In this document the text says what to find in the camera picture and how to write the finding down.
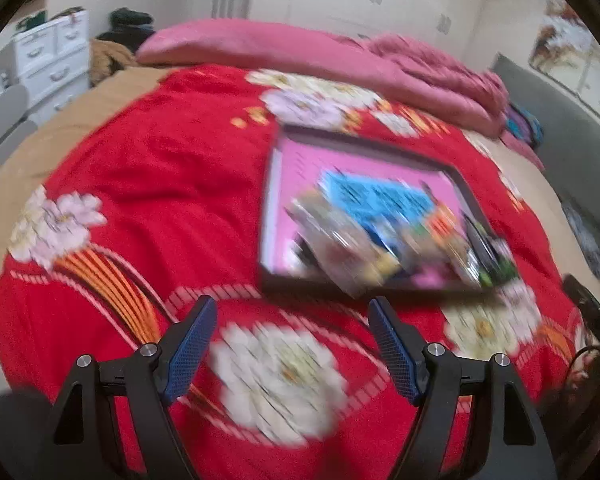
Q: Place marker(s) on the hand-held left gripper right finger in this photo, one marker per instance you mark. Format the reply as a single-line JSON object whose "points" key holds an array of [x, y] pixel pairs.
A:
{"points": [[392, 355]]}

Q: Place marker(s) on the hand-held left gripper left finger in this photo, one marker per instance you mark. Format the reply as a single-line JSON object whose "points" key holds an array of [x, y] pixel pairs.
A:
{"points": [[190, 355]]}

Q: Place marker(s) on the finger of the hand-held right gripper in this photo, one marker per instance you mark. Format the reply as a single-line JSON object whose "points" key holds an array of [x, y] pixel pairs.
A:
{"points": [[587, 305]]}

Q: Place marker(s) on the pile of mixed snacks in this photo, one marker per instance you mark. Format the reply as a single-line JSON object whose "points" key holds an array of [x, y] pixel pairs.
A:
{"points": [[340, 245]]}

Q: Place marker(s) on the dark shallow tray pink bottom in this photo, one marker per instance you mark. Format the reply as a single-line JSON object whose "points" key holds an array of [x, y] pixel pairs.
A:
{"points": [[300, 170]]}

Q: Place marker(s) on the grey patterned cloth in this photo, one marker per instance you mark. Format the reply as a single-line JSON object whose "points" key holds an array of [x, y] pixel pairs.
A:
{"points": [[585, 235]]}

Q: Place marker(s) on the red floral blanket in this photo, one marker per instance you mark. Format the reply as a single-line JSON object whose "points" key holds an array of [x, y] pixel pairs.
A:
{"points": [[155, 185]]}

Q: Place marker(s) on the multicoloured striped cloth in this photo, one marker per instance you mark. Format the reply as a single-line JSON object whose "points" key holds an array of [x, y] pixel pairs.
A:
{"points": [[525, 125]]}

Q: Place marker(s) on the grey padded headboard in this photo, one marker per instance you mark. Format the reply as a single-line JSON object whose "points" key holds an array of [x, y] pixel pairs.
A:
{"points": [[555, 110]]}

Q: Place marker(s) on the crumpled pink blanket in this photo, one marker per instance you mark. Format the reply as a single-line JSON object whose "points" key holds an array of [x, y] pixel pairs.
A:
{"points": [[430, 65]]}

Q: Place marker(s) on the pink quilt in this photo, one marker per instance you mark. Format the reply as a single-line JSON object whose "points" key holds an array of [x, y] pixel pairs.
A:
{"points": [[230, 40]]}

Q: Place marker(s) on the white drawer chest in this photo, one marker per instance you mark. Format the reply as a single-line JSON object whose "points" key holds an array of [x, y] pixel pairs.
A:
{"points": [[50, 65]]}

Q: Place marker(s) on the white wardrobe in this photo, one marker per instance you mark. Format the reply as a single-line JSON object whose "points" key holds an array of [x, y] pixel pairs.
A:
{"points": [[355, 0]]}

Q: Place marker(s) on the flower tree wall painting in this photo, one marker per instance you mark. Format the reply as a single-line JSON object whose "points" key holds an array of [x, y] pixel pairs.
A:
{"points": [[565, 45]]}

